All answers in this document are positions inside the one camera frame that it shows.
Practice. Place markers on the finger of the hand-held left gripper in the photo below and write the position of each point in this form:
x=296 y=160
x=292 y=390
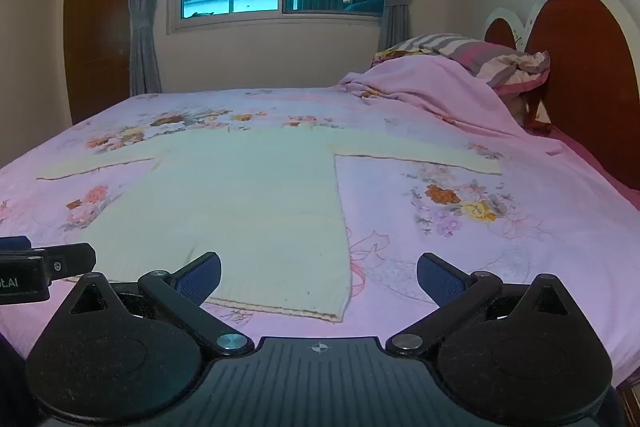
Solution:
x=70 y=258
x=12 y=243

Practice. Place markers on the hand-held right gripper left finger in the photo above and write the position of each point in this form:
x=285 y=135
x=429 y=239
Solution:
x=200 y=279

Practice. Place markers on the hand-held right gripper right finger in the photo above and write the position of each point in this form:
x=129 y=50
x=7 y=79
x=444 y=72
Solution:
x=440 y=279

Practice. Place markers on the cream knit sweater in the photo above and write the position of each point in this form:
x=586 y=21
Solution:
x=250 y=207

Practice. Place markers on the pink floral bed sheet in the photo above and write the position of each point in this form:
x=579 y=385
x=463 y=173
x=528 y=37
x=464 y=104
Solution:
x=450 y=227

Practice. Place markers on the pink blanket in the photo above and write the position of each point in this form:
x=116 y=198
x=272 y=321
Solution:
x=430 y=87

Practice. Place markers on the striped pillow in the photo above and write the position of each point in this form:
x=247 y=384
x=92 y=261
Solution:
x=480 y=57

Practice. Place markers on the brown wooden door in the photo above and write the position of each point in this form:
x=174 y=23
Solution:
x=97 y=32

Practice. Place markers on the floral pillow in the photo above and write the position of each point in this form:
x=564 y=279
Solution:
x=400 y=55

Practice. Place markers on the red and white headboard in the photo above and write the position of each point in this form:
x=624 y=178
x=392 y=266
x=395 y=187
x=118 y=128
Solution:
x=585 y=72

